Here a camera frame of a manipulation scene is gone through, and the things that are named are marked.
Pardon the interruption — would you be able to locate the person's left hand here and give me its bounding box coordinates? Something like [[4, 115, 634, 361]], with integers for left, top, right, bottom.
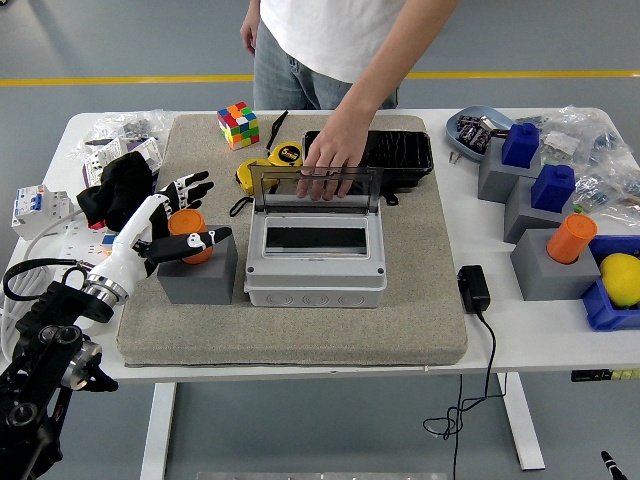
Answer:
[[296, 106, 380, 203]]

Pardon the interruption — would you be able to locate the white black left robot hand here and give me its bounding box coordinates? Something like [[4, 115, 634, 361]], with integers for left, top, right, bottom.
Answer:
[[88, 170, 234, 297]]

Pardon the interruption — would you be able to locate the person's right hand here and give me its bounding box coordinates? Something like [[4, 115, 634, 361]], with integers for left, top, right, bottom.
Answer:
[[239, 9, 261, 55]]

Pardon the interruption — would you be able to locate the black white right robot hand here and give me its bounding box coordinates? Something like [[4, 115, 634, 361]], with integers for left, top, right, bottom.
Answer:
[[601, 451, 626, 480]]

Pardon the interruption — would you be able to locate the smoked transparent box lid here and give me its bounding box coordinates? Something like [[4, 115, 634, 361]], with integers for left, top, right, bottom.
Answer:
[[248, 164, 385, 216]]

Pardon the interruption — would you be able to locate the orange cylinder battery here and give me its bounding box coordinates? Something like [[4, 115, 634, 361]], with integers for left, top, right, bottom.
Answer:
[[167, 208, 216, 265], [545, 213, 599, 265]]

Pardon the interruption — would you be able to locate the grey plastic junction box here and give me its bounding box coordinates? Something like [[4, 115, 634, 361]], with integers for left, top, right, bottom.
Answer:
[[243, 202, 389, 309]]

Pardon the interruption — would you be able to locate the yellow tape measure, 5m label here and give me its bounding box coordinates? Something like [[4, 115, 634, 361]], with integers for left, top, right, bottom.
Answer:
[[265, 110, 305, 169]]

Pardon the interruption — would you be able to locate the black cloth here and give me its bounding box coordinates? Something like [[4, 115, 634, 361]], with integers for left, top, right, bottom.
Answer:
[[75, 151, 157, 234]]

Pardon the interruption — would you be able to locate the white power strip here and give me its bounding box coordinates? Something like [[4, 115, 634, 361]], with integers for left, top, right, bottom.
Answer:
[[54, 219, 121, 336]]

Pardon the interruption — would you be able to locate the person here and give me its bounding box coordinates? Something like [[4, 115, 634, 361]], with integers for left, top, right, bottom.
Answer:
[[239, 0, 461, 111]]

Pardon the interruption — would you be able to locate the grey block with round hole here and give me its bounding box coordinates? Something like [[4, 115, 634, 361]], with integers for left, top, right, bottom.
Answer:
[[156, 229, 239, 306]]

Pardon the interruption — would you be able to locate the white purple socket package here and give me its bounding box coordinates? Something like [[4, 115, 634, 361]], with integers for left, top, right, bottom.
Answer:
[[81, 135, 164, 189]]

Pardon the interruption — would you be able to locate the black table control panel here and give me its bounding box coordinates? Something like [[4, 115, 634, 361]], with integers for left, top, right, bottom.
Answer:
[[571, 368, 640, 384]]

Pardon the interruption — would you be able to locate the yellow tape measure, small label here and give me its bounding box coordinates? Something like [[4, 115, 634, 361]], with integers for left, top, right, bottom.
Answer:
[[228, 158, 281, 217]]

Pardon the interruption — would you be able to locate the white table leg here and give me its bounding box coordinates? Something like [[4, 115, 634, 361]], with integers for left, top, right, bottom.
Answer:
[[139, 382, 177, 480], [497, 372, 546, 471]]

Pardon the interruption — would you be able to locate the white circuit breaker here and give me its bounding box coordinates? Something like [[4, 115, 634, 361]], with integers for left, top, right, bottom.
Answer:
[[10, 183, 71, 241]]

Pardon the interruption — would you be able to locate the clear bag of screws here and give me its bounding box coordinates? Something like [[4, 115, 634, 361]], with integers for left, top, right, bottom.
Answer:
[[67, 108, 176, 161]]

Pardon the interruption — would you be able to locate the blue-grey shallow bowl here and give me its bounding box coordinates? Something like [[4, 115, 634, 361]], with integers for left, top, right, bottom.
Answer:
[[444, 104, 515, 162]]

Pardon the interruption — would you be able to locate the blue plastic bin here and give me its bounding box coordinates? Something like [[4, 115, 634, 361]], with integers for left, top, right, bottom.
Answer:
[[580, 234, 640, 332]]

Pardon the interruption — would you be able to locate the silver foil packet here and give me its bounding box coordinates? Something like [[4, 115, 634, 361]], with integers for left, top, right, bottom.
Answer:
[[478, 115, 509, 137]]

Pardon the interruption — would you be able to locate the grey holder block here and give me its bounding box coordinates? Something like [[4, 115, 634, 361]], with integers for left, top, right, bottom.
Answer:
[[503, 175, 581, 245], [477, 137, 544, 204], [509, 228, 601, 302]]

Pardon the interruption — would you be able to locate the blue stepped block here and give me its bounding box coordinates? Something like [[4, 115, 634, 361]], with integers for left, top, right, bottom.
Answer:
[[501, 122, 541, 168], [529, 163, 576, 211]]

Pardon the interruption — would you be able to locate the yellow fruit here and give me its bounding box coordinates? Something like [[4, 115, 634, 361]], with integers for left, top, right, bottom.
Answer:
[[598, 252, 640, 309]]

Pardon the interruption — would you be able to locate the grey-brown fabric mat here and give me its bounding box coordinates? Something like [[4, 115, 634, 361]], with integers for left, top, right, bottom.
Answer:
[[115, 113, 470, 369]]

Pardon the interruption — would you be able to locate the clear bag of white parts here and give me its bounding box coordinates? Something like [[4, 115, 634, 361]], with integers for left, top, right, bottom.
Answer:
[[540, 128, 582, 157]]

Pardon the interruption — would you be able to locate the large clear plastic bag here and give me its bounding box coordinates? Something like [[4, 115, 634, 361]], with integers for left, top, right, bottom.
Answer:
[[514, 103, 636, 169]]

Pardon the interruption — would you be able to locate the clear bag of blue parts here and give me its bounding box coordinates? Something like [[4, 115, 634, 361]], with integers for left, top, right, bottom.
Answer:
[[572, 167, 640, 226]]

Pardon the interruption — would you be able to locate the black plastic enclosure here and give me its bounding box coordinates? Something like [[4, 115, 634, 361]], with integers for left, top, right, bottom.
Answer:
[[302, 129, 434, 206]]

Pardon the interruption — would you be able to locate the black power adapter with cord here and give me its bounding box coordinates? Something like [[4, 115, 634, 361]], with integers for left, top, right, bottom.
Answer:
[[422, 264, 509, 480]]

